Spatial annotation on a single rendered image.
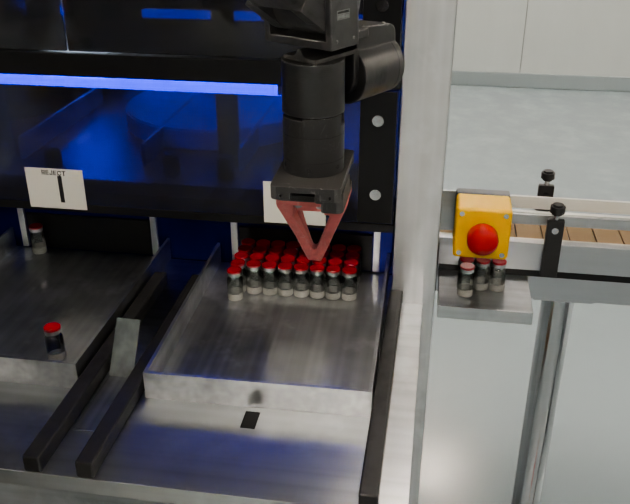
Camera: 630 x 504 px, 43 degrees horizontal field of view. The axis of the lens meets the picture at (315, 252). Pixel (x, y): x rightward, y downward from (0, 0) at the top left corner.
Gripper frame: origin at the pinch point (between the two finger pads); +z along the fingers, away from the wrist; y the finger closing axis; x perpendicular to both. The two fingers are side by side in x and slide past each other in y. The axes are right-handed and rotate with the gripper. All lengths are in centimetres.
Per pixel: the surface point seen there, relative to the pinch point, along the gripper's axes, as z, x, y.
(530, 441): 56, -30, 40
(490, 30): 82, -39, 485
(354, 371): 20.4, -3.3, 8.3
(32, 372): 18.5, 33.7, -0.2
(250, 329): 20.5, 11.3, 15.5
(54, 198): 8.3, 41.6, 25.9
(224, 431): 20.3, 9.4, -4.8
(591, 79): 113, -109, 483
